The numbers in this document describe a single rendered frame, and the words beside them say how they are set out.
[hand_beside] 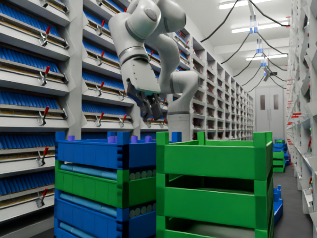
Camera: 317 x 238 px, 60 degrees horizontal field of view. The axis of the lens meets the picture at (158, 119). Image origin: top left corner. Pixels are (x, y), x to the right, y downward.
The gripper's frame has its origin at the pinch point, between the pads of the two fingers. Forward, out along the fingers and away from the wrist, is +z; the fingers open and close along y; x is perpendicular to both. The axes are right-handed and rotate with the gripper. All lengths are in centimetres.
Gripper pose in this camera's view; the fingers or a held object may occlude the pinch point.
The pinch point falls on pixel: (151, 111)
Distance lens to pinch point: 74.6
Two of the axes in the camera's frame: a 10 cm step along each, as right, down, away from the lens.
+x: 6.6, -4.5, -6.0
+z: 3.1, 8.9, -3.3
